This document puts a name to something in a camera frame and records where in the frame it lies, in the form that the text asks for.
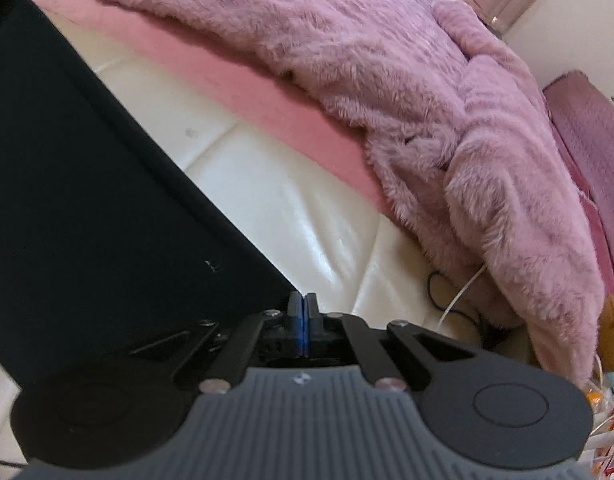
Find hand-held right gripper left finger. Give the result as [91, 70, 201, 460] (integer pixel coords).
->
[131, 293, 304, 394]

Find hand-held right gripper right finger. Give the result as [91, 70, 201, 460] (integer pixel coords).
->
[305, 293, 476, 393]

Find black pants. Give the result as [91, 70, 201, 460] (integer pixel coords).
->
[0, 0, 301, 397]

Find smooth pink bed sheet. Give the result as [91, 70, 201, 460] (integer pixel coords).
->
[0, 0, 395, 221]

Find fluffy pink blanket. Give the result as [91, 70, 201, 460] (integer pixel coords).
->
[17, 0, 606, 386]

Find pile of colourful packets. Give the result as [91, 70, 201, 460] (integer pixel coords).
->
[584, 367, 614, 480]

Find purple knitted pillow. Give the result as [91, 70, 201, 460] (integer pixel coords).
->
[542, 71, 614, 301]

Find white cable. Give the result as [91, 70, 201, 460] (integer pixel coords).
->
[438, 263, 488, 332]

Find black cable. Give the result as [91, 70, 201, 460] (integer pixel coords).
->
[426, 270, 510, 348]

